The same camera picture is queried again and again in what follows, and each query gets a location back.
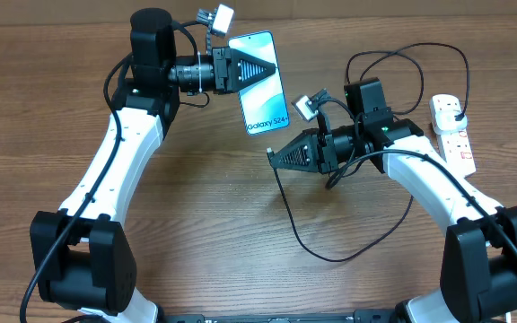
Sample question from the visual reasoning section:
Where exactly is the Samsung Galaxy smartphone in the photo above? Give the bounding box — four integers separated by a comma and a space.
228, 31, 290, 135

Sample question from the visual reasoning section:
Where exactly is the black USB charging cable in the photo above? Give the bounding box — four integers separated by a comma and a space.
266, 42, 470, 264

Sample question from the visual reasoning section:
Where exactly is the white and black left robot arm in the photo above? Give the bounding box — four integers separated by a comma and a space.
27, 8, 278, 322

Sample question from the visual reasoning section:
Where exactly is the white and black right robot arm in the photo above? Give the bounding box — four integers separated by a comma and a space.
268, 78, 517, 322

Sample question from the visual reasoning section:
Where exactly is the white charger adapter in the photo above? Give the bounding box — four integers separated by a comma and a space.
433, 110, 468, 135

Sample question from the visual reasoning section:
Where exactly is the white power strip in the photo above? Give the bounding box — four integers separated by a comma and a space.
429, 94, 476, 178

